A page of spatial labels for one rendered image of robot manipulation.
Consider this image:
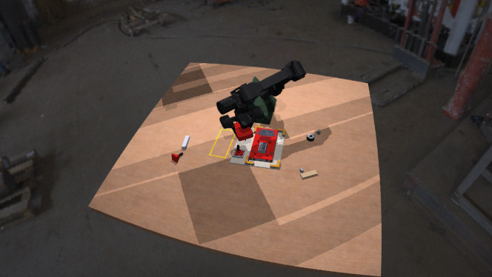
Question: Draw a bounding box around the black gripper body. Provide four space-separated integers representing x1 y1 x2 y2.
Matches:
219 106 264 129

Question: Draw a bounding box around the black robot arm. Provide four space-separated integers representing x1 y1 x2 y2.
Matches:
216 60 307 129

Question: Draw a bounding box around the beige rectangular block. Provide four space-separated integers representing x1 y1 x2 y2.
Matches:
301 170 318 179

